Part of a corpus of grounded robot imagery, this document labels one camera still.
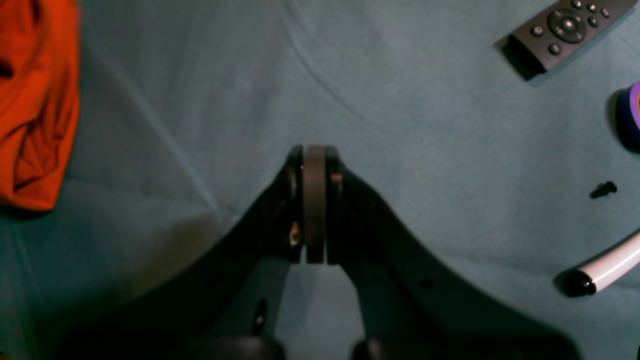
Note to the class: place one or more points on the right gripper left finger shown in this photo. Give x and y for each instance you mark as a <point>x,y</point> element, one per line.
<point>222,307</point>

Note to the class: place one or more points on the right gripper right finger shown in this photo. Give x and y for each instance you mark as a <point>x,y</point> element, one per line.
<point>413,306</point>

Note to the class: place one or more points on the orange t-shirt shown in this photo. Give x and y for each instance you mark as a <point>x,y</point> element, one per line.
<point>39,99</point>

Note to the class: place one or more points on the blue table cloth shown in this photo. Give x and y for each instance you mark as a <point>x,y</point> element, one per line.
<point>189,108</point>

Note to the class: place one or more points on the black white marker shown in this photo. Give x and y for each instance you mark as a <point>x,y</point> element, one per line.
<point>602,270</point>

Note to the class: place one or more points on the small black screw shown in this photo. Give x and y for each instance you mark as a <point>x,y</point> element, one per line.
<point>604,189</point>

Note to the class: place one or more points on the grey remote control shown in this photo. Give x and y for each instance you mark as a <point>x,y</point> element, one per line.
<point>560,31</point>

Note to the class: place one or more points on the purple tape roll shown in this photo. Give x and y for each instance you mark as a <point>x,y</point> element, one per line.
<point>627,117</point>

